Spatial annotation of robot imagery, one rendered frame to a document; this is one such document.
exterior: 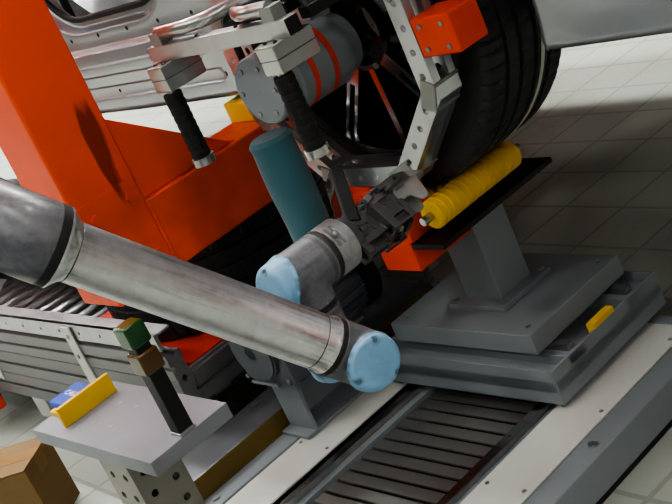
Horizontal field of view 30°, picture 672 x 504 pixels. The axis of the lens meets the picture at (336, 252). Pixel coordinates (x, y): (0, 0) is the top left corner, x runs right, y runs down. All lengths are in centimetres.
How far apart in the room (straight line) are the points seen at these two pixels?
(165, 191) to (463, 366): 71
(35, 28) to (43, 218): 89
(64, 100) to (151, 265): 85
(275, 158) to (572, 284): 65
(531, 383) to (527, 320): 12
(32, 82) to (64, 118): 9
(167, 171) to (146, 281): 94
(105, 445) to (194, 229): 63
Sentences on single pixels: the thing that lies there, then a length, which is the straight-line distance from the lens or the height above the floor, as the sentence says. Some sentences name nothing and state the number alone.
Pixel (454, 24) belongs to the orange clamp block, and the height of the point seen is 86.
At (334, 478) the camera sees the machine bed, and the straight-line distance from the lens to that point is 256.
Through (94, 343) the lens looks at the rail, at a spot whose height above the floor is 34.
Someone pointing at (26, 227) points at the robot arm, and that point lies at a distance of 166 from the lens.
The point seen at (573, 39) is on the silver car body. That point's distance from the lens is 210.
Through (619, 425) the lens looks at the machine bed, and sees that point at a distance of 232.
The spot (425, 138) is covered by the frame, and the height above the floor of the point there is 67.
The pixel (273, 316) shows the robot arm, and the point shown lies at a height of 66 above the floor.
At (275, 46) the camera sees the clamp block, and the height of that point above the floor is 95.
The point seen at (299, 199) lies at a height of 61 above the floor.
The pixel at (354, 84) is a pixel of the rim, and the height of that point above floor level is 75.
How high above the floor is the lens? 129
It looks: 19 degrees down
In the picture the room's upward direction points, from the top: 24 degrees counter-clockwise
